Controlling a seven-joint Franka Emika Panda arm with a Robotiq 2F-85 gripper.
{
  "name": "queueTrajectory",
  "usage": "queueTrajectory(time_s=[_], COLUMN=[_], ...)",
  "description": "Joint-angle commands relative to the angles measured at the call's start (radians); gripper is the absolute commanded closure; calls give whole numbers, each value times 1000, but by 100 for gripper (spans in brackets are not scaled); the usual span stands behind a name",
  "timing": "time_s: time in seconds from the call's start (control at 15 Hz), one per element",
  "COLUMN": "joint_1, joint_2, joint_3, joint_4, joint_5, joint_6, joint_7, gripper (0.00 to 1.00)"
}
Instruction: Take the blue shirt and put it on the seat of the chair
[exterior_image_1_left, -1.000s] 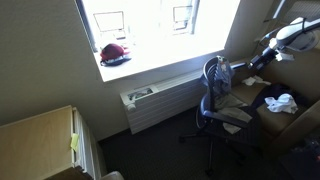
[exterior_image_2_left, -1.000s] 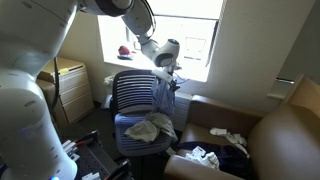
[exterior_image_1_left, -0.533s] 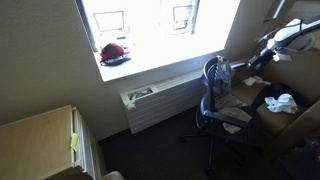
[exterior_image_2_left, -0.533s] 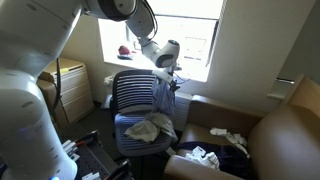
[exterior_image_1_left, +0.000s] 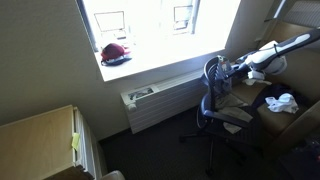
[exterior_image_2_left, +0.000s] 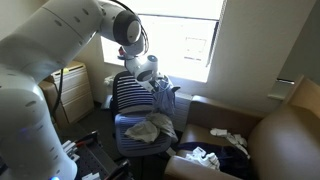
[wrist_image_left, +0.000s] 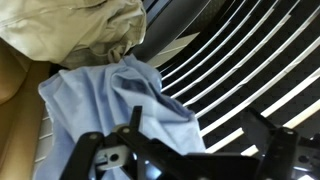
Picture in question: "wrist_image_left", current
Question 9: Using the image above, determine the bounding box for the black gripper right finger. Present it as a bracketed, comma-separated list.
[239, 107, 320, 180]

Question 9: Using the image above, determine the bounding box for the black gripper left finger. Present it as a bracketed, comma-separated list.
[59, 105, 158, 180]

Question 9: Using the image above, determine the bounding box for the light blue shirt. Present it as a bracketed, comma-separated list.
[33, 53, 208, 180]

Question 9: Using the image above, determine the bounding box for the open cardboard box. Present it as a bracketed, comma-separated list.
[0, 38, 52, 180]

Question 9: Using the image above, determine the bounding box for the beige grey cloth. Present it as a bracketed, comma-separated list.
[0, 0, 148, 70]

